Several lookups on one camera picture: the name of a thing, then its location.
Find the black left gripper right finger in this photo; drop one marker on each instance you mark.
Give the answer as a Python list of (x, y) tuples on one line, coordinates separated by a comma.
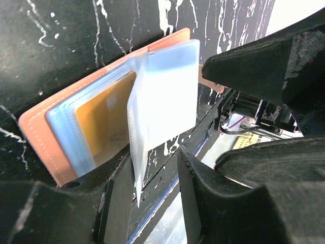
[(219, 210)]

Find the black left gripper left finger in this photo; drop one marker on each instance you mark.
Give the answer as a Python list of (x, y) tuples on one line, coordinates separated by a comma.
[(94, 208)]

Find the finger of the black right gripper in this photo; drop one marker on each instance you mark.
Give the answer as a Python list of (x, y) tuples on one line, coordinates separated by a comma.
[(277, 68), (297, 159)]

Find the pink leather card holder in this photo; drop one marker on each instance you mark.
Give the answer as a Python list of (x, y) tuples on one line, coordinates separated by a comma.
[(141, 100)]

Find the gold card in holder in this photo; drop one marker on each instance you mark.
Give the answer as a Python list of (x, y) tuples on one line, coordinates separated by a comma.
[(103, 119)]

